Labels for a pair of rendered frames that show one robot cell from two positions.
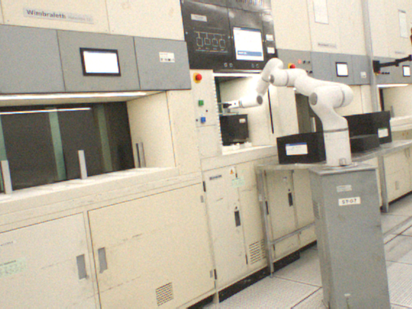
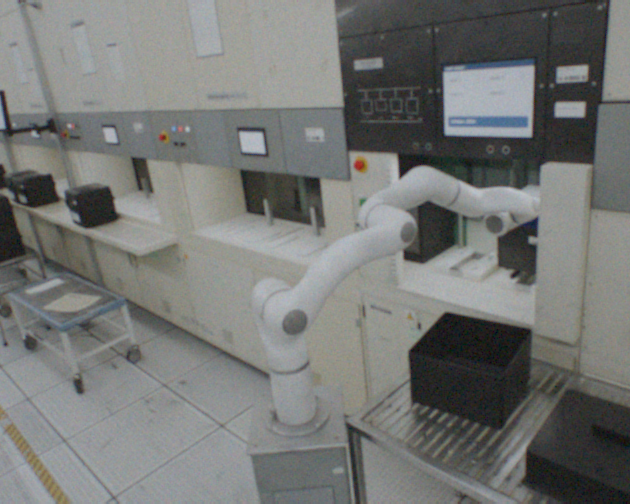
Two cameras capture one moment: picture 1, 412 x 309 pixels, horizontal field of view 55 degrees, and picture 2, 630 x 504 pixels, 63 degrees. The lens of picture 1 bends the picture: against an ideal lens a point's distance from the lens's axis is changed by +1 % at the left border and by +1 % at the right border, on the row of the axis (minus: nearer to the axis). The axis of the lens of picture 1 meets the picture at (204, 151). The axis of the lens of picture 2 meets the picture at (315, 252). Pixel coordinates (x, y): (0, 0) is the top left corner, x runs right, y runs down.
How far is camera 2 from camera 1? 3.01 m
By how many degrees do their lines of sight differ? 89
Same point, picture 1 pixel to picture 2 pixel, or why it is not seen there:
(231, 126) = (503, 243)
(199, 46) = (366, 114)
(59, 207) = (238, 258)
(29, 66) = (212, 144)
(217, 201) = (382, 339)
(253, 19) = (513, 35)
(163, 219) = not seen: hidden behind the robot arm
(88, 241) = not seen: hidden behind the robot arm
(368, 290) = not seen: outside the picture
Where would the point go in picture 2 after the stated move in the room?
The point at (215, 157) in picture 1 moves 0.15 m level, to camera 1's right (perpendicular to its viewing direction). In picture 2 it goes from (382, 283) to (388, 300)
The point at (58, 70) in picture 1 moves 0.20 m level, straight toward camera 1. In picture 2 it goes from (226, 149) to (185, 156)
